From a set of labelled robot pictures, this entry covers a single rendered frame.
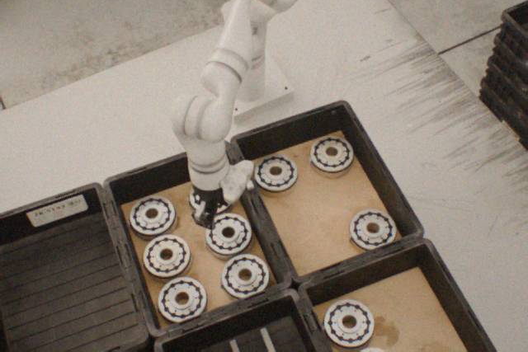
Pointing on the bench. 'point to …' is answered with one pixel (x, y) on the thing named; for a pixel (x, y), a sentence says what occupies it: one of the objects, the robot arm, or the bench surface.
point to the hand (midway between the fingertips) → (216, 212)
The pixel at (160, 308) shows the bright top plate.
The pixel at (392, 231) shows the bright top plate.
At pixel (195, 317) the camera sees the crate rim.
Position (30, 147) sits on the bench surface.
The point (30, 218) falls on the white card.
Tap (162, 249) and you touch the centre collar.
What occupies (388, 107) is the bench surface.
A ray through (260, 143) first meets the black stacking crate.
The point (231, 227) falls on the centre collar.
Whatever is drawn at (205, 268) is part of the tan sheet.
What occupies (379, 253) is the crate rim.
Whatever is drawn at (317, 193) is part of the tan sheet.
